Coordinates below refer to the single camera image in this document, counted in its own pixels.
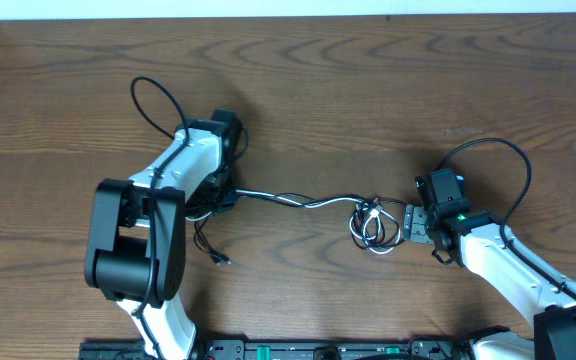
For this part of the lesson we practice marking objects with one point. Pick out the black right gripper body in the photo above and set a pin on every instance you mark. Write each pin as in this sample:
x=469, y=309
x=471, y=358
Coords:
x=428, y=226

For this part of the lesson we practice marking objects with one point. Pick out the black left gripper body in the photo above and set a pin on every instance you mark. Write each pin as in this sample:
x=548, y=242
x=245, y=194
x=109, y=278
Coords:
x=220, y=197

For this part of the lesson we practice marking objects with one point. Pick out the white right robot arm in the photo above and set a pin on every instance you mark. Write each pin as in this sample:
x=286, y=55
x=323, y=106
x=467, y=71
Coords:
x=545, y=297

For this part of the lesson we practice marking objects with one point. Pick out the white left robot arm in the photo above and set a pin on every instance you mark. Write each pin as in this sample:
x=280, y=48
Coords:
x=136, y=249

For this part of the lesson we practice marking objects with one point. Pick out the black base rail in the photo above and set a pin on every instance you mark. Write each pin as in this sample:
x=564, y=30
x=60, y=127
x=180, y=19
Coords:
x=417, y=348

